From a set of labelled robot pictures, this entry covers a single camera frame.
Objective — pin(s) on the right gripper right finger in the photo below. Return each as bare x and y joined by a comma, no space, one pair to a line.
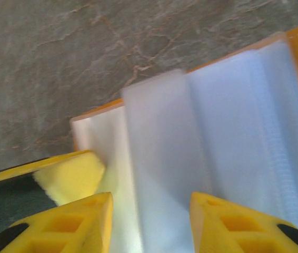
238,226

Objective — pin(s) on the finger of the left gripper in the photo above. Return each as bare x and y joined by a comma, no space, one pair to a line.
67,174

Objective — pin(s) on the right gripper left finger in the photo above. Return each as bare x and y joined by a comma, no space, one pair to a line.
67,226

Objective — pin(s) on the orange leather card holder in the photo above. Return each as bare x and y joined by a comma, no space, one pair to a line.
217,131

